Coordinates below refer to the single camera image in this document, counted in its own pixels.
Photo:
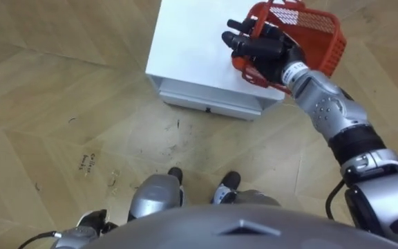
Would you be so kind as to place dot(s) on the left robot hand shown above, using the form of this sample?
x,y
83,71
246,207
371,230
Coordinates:
x,y
95,221

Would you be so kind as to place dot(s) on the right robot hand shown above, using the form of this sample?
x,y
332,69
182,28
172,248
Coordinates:
x,y
264,52

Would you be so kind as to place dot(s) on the red plastic basket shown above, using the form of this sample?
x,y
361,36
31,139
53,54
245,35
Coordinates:
x,y
318,36

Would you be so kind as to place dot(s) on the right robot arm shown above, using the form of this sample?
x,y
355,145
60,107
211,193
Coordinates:
x,y
351,138

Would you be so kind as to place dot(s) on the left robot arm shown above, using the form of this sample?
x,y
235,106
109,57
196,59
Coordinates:
x,y
73,238

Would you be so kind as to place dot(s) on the white cabinet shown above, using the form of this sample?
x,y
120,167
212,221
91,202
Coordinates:
x,y
199,52

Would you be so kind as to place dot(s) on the robot legs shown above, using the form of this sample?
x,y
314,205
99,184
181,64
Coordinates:
x,y
171,195

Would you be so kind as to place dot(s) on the robot body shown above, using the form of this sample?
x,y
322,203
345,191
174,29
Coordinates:
x,y
244,230

